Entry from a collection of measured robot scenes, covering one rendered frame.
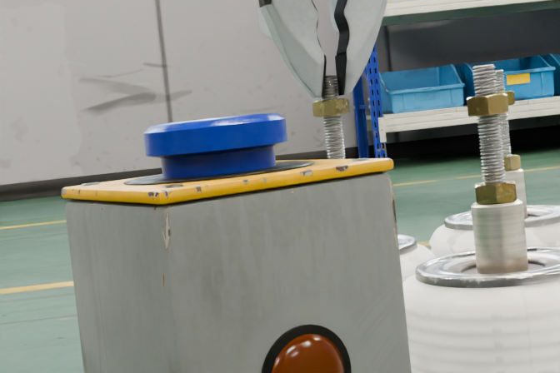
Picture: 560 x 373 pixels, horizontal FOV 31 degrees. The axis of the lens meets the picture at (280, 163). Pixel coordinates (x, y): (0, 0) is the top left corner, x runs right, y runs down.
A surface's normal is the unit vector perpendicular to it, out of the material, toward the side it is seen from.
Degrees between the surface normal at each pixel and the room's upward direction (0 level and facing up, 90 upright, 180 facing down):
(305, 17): 90
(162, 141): 90
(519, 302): 57
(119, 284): 90
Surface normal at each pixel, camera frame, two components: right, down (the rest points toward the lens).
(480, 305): -0.40, -0.46
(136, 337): -0.85, 0.11
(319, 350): 0.58, -0.24
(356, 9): 0.28, 0.02
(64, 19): 0.06, 0.04
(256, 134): 0.57, -0.02
